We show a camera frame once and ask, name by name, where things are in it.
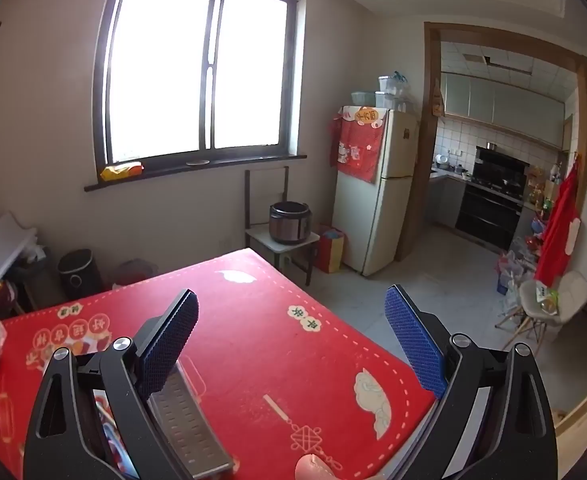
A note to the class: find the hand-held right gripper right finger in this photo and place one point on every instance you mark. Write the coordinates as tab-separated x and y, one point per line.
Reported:
416	345

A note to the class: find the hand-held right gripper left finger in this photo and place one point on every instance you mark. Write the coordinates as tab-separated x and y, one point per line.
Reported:
168	345

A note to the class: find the stainless steel utensil tray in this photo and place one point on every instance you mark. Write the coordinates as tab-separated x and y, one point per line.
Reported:
188	425

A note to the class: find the person's right hand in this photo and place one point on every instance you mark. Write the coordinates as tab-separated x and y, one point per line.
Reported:
316	467

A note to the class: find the red printed table mat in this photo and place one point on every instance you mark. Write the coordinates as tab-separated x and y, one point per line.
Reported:
253	320

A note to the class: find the pile of plastic bags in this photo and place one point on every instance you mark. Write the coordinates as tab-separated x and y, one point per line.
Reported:
516	270

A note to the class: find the red and yellow box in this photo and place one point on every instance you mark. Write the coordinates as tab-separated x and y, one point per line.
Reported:
329	250

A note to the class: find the white refrigerator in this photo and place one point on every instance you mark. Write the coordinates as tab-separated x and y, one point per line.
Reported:
393	210

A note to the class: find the black integrated stove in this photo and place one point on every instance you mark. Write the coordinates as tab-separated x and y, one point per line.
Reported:
488	210

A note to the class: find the white chair with wooden legs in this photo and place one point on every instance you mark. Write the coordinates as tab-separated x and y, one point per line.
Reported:
571	295

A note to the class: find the dark rice cooker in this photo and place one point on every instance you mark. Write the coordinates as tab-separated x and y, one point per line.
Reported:
289	222

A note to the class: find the yellow packet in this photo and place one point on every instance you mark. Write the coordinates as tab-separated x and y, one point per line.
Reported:
121	171

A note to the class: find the red hanging cloth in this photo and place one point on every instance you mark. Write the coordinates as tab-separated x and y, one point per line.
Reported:
558	230

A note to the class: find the small white dish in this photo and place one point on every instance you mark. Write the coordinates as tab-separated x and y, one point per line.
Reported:
198	162

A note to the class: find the group of bottles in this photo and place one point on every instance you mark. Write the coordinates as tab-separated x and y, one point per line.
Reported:
543	192

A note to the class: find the dark window sill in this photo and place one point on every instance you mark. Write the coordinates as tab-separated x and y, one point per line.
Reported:
253	162

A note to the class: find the red printed cloth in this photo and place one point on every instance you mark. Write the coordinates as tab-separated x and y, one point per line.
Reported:
358	150

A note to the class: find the clear plastic container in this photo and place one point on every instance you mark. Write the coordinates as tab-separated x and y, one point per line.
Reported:
391	90
363	99

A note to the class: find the dark framed window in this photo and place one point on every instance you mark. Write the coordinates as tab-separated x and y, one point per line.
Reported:
163	70

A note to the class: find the wooden door frame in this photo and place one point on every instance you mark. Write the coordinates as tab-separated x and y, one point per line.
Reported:
431	135

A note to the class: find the grey kitchen wall cabinets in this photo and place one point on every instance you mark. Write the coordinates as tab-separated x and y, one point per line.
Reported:
503	105

